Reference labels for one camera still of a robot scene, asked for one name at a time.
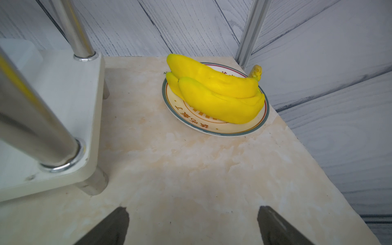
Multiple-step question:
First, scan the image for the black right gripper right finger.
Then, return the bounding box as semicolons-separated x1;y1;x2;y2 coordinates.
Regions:
257;206;314;245

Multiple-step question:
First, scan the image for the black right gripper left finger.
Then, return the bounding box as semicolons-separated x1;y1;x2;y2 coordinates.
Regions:
75;207;130;245

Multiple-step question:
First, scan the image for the white two-tier shelf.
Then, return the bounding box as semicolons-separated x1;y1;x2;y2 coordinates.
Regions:
1;1;110;201

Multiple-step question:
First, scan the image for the white patterned plate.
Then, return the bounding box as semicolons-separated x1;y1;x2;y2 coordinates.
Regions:
162;80;270;137

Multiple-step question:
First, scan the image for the yellow banana bunch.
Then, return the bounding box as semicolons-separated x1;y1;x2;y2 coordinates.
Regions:
166;54;265;124

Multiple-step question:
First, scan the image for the right aluminium frame post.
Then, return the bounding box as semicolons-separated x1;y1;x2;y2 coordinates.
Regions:
235;0;272;69

